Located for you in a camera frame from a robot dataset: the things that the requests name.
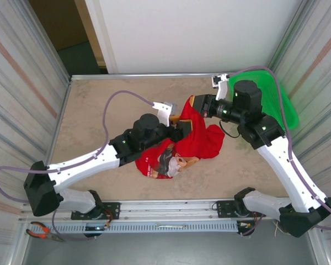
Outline red t-shirt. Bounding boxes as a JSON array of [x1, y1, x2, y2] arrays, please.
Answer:
[[135, 95, 226, 180]]

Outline green plastic basket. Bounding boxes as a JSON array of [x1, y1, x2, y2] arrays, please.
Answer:
[[227, 70, 300, 130]]

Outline small circuit board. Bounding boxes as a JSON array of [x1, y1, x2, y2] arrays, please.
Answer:
[[84, 225, 111, 232], [237, 221, 257, 230]]

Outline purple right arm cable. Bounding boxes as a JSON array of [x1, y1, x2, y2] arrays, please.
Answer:
[[231, 65, 331, 232]]

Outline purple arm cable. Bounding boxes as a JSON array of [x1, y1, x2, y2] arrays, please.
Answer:
[[0, 90, 155, 243], [231, 65, 331, 232]]

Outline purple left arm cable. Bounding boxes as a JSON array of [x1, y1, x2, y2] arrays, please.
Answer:
[[0, 90, 155, 243]]

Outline aluminium table end rail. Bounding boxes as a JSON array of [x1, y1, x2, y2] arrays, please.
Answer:
[[70, 72, 234, 81]]

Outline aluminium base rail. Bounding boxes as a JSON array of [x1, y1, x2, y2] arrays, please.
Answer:
[[18, 197, 293, 223]]

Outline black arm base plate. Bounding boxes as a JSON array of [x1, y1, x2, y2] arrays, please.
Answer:
[[215, 199, 266, 219], [71, 202, 121, 221]]

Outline aluminium table side rail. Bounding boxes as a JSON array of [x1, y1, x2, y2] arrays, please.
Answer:
[[37, 78, 73, 201]]

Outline grey slotted cable duct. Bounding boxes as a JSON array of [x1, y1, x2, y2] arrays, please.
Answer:
[[48, 222, 239, 234]]

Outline white door frame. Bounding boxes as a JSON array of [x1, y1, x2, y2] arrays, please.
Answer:
[[84, 0, 119, 75]]

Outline orange-handled pliers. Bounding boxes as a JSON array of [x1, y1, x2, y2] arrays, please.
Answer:
[[26, 221, 65, 243]]

